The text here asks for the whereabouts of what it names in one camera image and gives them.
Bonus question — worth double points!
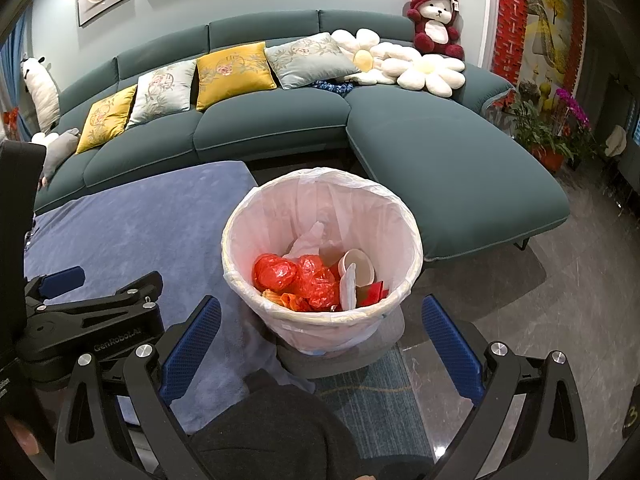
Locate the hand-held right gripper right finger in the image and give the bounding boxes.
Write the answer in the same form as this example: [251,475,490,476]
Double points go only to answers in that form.
[400,293,591,480]

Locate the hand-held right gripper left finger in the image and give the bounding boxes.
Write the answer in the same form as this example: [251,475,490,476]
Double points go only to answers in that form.
[54,295,223,480]

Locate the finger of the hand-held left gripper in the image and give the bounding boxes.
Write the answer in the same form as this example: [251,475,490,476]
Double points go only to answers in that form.
[41,270,166,319]
[24,265,86,304]

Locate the red plastic bag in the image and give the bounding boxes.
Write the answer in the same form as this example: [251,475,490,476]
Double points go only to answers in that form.
[252,254,342,312]

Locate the white paper scrap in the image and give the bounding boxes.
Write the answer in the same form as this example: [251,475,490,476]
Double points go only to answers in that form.
[340,262,359,311]

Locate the red paper cup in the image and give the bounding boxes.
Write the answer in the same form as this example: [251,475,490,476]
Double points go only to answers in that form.
[339,249,376,286]

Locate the white lined waste bin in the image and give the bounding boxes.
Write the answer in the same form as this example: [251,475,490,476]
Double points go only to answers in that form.
[221,166,423,356]

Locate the white tissue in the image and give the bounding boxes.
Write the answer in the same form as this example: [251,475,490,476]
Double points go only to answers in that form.
[285,220,331,261]

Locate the blue plush blanket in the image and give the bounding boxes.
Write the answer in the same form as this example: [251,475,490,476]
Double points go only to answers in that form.
[22,160,321,436]

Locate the blue grey floor rug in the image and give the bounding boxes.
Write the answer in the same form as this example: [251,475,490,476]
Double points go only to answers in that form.
[310,345,436,461]

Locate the person's dark trouser leg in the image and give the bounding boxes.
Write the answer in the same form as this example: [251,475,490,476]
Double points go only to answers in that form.
[190,370,363,480]

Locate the grey plush animal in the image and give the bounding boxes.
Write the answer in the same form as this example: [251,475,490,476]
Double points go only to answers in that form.
[41,127,82,186]

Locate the yellow embroidered cushion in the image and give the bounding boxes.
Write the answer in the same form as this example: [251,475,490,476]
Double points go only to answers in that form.
[76,84,138,155]
[196,41,278,112]

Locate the red bow decoration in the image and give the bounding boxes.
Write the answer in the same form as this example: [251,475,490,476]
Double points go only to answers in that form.
[2,106,22,141]

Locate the white panda plush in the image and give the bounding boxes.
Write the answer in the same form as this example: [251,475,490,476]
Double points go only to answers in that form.
[20,55,62,133]

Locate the grey embroidered cushion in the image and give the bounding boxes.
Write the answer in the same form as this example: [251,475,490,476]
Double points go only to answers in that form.
[127,59,197,128]
[265,32,360,91]

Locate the blue curtain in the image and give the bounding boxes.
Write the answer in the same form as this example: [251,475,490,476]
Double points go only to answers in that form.
[0,10,33,136]

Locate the teal corner sofa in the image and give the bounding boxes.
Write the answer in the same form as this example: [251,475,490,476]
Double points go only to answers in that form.
[32,8,572,263]

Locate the green potted plant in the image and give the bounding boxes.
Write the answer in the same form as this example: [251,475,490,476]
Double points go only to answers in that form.
[510,85,571,173]

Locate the white cloth bundle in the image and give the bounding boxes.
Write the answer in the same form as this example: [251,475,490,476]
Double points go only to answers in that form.
[605,125,628,157]

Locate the purple orchid plant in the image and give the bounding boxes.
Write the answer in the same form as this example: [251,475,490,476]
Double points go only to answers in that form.
[555,87,601,161]

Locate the blue beaded item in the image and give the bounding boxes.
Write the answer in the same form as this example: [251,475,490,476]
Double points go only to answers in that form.
[312,78,356,96]

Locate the red and white teddy bear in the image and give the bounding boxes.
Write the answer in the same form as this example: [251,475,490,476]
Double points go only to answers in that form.
[406,0,466,60]

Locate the red lattice wall panel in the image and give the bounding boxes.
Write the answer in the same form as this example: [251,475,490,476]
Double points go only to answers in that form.
[492,0,531,96]

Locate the yellow tree wall painting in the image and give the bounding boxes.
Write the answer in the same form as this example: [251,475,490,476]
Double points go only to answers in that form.
[520,0,586,101]

